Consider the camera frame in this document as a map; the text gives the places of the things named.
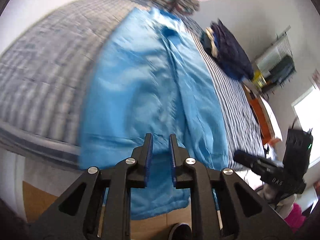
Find striped hanging towel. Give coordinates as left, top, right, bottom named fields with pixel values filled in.
left=255, top=36, right=293, bottom=70

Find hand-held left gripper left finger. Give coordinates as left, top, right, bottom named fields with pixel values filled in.
left=29, top=133, right=153, bottom=240

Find light blue jacket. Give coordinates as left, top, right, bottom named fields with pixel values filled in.
left=79, top=7, right=229, bottom=220

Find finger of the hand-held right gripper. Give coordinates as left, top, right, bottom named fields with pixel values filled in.
left=234, top=150, right=284, bottom=178

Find beige folded garment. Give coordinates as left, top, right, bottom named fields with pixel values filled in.
left=206, top=29, right=219, bottom=57

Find bed with striped sheet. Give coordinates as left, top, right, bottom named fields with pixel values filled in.
left=0, top=0, right=267, bottom=180

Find orange low furniture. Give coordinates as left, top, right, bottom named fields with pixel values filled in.
left=244, top=84, right=283, bottom=145

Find blue folded garment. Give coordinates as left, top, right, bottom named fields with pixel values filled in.
left=221, top=60, right=244, bottom=80

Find dark round object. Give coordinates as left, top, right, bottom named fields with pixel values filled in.
left=167, top=223, right=193, bottom=240

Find window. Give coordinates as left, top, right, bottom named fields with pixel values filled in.
left=291, top=85, right=320, bottom=169

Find black clothes rack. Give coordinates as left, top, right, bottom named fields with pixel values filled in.
left=252, top=25, right=297, bottom=95

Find dark hanging clothes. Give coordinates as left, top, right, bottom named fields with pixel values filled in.
left=265, top=55, right=295, bottom=85

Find navy padded jacket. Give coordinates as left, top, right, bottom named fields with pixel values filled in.
left=210, top=19, right=254, bottom=80

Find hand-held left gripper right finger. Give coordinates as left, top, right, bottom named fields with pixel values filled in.
left=168, top=134, right=293, bottom=240

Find yellow box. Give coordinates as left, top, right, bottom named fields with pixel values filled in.
left=252, top=70, right=267, bottom=88

